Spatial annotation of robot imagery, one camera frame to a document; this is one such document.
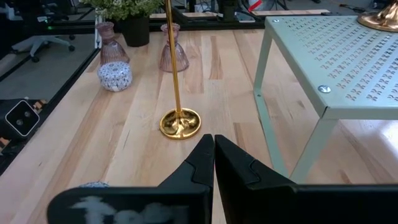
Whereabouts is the potted green plant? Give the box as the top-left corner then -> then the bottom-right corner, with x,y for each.
81,0 -> 164,48

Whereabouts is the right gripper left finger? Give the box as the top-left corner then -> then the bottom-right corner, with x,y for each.
157,133 -> 215,189

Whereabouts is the black camera box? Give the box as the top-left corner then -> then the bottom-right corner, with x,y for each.
0,98 -> 41,141

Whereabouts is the green perforated metal shelf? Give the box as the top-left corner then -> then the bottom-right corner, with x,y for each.
252,14 -> 398,184

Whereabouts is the office chair base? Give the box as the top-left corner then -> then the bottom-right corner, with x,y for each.
11,33 -> 76,63

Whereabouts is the pink ribbed glass candle holder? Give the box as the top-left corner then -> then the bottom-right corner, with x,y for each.
95,21 -> 131,66
159,22 -> 190,73

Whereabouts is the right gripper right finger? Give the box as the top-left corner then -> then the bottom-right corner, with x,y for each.
214,134 -> 298,188

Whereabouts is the shorter gold candlestick holder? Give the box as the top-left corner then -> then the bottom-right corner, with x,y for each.
356,0 -> 398,33

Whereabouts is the tall gold candlestick holder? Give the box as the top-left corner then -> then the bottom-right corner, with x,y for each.
159,0 -> 202,141

